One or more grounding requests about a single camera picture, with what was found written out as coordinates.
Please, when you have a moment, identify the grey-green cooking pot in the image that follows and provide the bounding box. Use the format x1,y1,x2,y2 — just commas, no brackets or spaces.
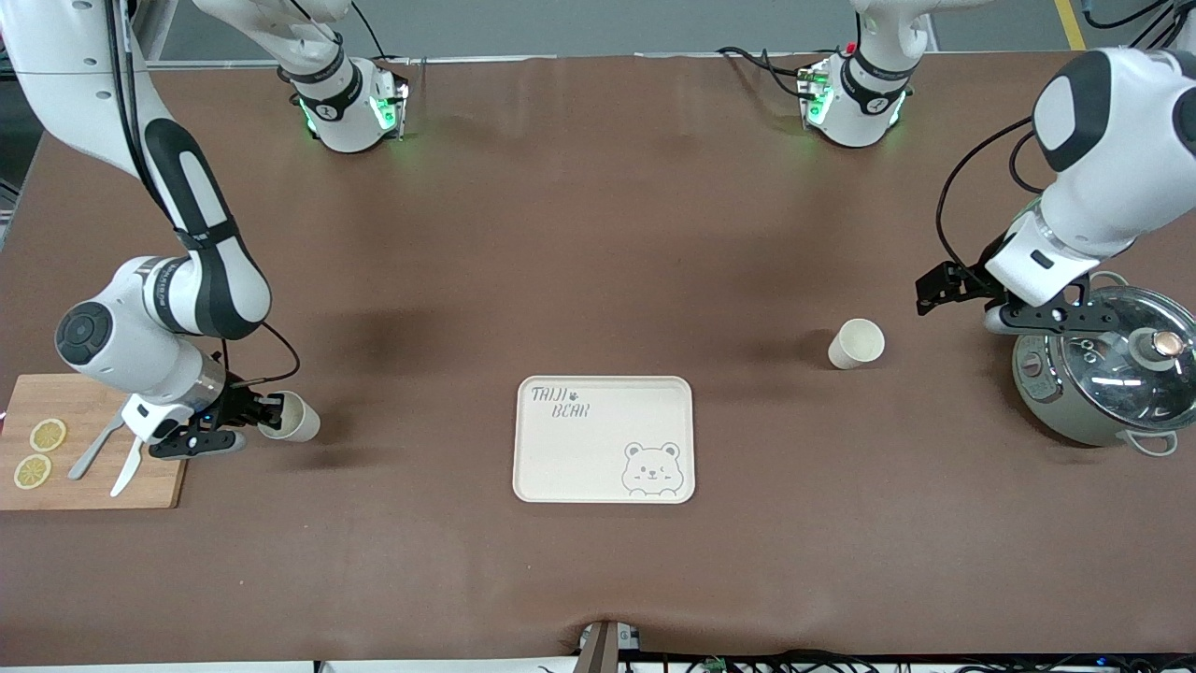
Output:
1012,271,1180,457

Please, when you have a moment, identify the table edge clamp bracket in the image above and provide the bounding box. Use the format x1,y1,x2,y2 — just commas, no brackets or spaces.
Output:
575,619,646,673

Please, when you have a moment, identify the grey plastic knife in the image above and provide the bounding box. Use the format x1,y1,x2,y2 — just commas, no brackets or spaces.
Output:
67,416,128,481

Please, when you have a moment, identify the aluminium frame profile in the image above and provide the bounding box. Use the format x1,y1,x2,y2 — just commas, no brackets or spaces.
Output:
131,0,281,71

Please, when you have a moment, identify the cream tray with bear print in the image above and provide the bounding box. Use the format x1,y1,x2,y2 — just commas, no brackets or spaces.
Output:
512,375,696,505

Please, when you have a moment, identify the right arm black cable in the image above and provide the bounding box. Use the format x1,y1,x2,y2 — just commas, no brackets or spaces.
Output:
103,0,302,390

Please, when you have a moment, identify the yellow floor tape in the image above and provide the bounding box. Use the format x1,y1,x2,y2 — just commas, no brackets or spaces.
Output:
1054,0,1090,52

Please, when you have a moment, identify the white plastic knife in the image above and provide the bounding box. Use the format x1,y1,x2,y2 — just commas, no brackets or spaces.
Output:
110,437,147,498

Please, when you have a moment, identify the black base cable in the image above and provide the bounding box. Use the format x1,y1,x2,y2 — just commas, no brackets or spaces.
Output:
350,0,392,63
716,45,816,100

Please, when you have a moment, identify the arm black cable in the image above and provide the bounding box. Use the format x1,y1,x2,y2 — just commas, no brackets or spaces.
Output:
103,0,302,390
934,117,1044,287

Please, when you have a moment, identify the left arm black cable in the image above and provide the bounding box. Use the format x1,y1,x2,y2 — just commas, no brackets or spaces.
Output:
934,117,1044,287

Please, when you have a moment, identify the brown table mat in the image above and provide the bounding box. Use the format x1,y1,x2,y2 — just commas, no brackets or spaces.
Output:
0,51,1196,660

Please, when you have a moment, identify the glass pot lid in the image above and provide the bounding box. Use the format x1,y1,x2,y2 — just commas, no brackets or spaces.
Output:
1059,285,1196,433

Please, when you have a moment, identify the wooden cutting board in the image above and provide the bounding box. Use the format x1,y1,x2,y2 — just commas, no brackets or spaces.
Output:
0,372,206,510

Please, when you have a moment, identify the white plastic cup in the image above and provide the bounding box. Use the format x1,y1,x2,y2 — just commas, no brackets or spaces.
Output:
828,319,887,372
257,391,321,444

